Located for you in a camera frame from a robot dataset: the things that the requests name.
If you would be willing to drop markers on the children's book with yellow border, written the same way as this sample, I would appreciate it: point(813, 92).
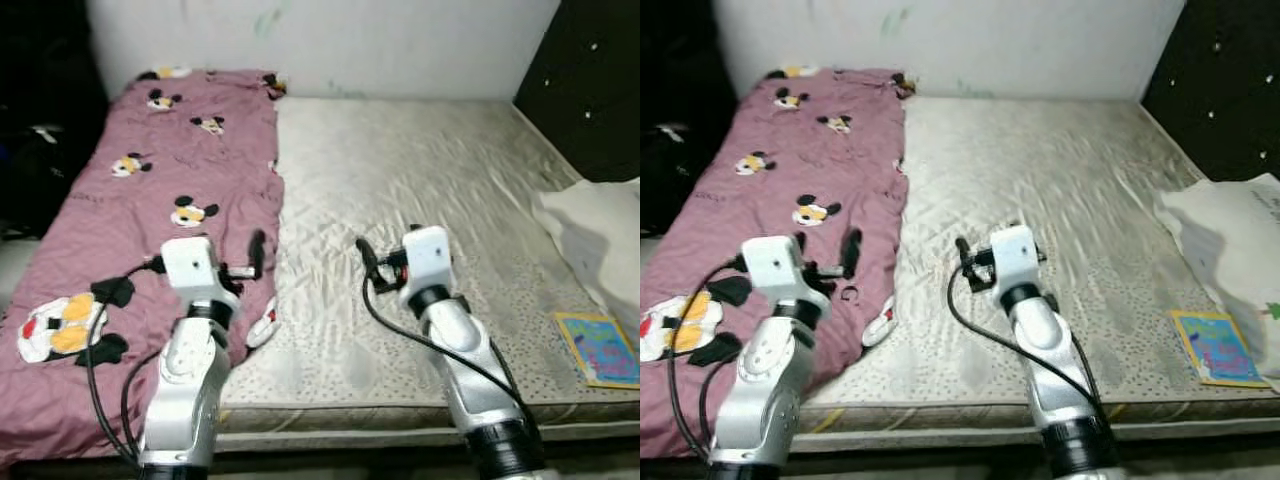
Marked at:
point(600, 350)
point(1215, 350)

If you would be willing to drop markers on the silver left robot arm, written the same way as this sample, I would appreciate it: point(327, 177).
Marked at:
point(185, 390)
point(765, 390)

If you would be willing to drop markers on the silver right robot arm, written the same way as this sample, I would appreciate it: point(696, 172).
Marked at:
point(1050, 350)
point(470, 350)

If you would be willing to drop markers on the purple cartoon print blanket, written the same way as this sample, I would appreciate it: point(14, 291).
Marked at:
point(130, 190)
point(760, 190)

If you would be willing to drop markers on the white quilted mattress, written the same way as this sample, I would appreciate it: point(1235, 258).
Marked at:
point(1020, 170)
point(400, 170)

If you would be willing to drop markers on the dark furniture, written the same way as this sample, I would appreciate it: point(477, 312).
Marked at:
point(40, 170)
point(680, 170)

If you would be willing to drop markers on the white pillow with tree print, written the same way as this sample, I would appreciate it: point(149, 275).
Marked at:
point(1230, 240)
point(600, 230)

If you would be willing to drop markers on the dark tufted headboard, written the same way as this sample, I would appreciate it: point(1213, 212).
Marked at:
point(590, 90)
point(1215, 90)

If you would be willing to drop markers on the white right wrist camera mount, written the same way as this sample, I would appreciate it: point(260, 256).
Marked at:
point(1015, 255)
point(428, 258)

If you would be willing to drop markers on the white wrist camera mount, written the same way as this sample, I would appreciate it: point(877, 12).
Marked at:
point(428, 258)
point(190, 265)
point(1015, 255)
point(775, 265)

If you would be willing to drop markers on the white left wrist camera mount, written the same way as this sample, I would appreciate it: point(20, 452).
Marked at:
point(775, 265)
point(190, 265)

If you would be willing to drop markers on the dark bed frame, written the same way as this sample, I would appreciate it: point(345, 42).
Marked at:
point(950, 440)
point(350, 440)

